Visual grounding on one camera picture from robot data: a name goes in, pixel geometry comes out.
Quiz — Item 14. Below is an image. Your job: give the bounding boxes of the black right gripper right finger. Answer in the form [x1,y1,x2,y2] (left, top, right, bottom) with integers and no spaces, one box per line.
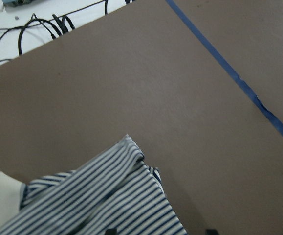
[205,229,218,235]

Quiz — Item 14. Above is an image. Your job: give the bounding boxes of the black cable bundle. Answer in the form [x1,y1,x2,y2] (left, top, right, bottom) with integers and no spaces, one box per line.
[0,0,132,71]

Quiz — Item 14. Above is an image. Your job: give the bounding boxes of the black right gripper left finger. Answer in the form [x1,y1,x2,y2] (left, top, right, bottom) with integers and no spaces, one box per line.
[105,228,117,235]

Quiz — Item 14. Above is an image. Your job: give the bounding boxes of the navy white striped polo shirt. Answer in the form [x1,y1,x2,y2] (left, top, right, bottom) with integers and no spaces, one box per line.
[0,136,186,235]

